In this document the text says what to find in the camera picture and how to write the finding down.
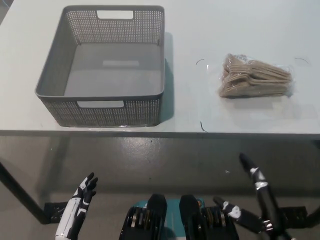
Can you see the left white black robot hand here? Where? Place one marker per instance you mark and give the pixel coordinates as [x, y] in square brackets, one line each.
[75, 212]

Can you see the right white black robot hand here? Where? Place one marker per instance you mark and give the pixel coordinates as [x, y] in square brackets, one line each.
[266, 200]

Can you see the bag of wooden forks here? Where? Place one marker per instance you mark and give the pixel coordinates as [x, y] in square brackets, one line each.
[252, 77]

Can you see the black metal table leg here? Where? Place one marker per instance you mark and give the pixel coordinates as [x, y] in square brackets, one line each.
[22, 192]

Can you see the grey perforated plastic basket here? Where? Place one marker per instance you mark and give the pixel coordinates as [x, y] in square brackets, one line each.
[107, 75]

